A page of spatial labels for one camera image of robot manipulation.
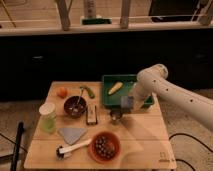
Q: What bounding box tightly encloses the small metal cup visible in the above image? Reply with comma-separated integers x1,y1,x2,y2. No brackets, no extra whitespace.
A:
110,110,122,125

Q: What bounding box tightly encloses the small brown wooden box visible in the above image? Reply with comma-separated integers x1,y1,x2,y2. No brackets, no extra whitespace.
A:
86,105,98,125

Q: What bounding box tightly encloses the wooden folding table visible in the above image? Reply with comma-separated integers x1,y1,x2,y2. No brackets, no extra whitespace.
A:
24,82,176,170

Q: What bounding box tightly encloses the green plastic tray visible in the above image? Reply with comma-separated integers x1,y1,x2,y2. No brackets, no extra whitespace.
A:
101,73,155,109

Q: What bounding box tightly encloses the grey triangular cloth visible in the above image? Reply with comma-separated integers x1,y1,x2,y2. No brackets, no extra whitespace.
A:
58,128,87,145

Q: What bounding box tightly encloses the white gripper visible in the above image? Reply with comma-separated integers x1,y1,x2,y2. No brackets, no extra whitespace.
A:
129,83,147,111

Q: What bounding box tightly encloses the metal spoon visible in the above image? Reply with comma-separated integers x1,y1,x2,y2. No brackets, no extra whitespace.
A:
73,87,84,112

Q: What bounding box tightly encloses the black cable on floor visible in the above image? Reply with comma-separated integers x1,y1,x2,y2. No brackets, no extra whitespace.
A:
168,132,213,171

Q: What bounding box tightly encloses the black pole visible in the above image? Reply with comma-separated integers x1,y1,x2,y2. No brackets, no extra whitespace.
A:
10,122,24,171

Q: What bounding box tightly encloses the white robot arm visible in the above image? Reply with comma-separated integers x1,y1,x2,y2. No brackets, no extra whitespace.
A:
131,64,213,132

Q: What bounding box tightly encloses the yellow corn cob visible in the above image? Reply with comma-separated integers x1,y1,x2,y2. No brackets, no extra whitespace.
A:
108,82,123,95

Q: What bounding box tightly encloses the jar with green liquid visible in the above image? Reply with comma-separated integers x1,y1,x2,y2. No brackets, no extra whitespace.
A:
39,102,56,134

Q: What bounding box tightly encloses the orange fruit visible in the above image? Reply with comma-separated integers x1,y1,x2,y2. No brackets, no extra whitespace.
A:
57,87,68,98

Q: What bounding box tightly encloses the white dish brush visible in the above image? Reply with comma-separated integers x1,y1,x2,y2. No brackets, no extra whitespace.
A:
56,139,91,159

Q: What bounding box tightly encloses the dark brown bowl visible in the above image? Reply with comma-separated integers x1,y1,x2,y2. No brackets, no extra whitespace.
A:
64,96,87,119

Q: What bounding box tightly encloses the blue sponge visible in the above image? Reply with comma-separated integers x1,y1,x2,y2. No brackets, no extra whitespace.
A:
121,96,134,113

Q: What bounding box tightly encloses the green base white post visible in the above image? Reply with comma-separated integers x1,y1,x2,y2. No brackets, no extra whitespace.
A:
82,0,111,25

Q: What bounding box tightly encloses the orange bowl with nuts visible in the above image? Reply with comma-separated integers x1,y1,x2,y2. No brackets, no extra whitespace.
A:
88,131,121,164

